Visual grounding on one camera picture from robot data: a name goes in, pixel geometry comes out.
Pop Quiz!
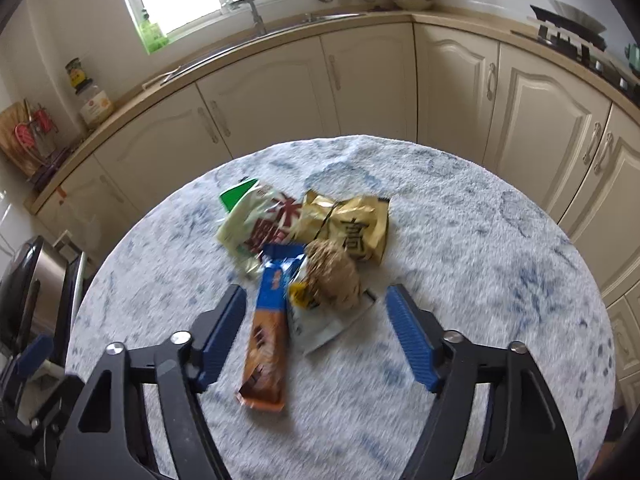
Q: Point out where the dark countertop rack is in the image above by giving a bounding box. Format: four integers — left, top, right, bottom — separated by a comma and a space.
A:
27, 145, 76, 191

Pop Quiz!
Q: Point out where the green plastic bottle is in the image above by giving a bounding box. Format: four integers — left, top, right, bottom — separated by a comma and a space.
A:
137, 10, 171, 55

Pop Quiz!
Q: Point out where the beige kitchen countertop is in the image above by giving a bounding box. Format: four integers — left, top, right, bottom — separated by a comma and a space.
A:
25, 7, 640, 216

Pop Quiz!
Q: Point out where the wooden cutting board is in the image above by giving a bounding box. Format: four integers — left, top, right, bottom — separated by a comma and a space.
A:
0, 101, 38, 178

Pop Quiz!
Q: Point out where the steel faucet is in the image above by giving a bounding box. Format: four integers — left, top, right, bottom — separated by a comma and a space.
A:
240, 0, 268, 36

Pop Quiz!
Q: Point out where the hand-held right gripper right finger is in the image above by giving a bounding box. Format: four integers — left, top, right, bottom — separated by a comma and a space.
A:
385, 284, 580, 480

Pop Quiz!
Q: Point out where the white yellow packet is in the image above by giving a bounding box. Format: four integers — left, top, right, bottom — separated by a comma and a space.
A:
286, 255, 378, 356

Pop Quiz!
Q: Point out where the cream cabinet drawer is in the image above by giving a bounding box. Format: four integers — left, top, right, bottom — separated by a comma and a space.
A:
602, 292, 640, 381

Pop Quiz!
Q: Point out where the glass jar yellow lid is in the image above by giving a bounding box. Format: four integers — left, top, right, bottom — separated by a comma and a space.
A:
77, 80, 115, 132

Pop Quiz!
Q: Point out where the green white red packet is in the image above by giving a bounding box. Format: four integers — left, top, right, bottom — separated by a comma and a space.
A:
216, 177, 306, 281

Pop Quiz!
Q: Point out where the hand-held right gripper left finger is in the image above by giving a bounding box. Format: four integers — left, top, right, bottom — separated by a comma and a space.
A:
59, 284, 248, 480

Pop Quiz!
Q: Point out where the cream cabinet door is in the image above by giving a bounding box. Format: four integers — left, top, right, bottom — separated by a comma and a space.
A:
415, 24, 501, 163
320, 22, 418, 143
92, 82, 233, 226
482, 42, 613, 216
35, 157, 146, 261
196, 35, 346, 161
555, 105, 640, 296

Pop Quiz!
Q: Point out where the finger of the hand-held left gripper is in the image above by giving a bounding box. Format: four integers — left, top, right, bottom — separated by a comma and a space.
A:
12, 334, 55, 378

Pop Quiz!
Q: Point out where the black gas stove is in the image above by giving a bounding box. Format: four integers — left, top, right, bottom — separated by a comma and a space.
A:
510, 5, 640, 92

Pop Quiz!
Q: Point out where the steel black appliance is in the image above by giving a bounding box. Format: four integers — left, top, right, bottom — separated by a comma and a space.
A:
0, 235, 88, 376

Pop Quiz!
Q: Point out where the round table floral cloth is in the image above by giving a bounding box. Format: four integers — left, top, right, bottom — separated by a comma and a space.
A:
65, 135, 617, 480

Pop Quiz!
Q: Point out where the grey wok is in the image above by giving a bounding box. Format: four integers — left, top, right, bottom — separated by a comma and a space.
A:
530, 0, 608, 36

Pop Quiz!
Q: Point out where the steel kitchen sink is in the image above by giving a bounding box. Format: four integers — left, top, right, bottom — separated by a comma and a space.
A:
142, 12, 381, 88

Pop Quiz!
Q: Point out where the yellow label jar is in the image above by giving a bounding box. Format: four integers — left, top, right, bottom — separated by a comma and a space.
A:
64, 57, 90, 95

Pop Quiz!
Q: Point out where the gold crinkled packet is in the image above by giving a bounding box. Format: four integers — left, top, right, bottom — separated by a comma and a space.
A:
292, 189, 391, 265

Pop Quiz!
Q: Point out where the brown speckled ball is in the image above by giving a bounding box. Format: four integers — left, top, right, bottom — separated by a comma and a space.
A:
302, 239, 363, 311

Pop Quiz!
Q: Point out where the blue orange snack wrapper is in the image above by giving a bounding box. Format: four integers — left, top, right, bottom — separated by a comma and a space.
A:
235, 242, 307, 413

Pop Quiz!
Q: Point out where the red kitchen tool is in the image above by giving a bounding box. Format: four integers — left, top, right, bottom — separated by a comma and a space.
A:
14, 105, 61, 161

